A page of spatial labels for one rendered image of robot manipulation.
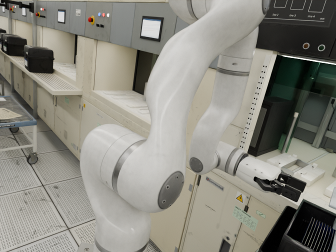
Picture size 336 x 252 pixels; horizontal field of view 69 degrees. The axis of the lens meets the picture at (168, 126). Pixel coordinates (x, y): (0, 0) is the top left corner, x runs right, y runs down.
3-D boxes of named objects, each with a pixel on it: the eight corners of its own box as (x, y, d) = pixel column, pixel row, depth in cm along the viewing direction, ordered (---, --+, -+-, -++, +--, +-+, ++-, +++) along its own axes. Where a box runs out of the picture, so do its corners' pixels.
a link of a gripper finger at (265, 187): (253, 174, 70) (273, 180, 68) (251, 186, 63) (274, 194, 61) (254, 170, 69) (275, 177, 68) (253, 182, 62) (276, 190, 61)
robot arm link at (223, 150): (227, 153, 69) (241, 144, 76) (189, 136, 77) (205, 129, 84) (221, 178, 73) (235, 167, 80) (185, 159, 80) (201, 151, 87)
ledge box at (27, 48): (21, 67, 283) (21, 43, 275) (48, 68, 301) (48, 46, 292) (27, 72, 262) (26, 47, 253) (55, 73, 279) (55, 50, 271)
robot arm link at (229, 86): (228, 75, 57) (206, 183, 69) (254, 71, 69) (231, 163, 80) (196, 68, 62) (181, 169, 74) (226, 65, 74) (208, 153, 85)
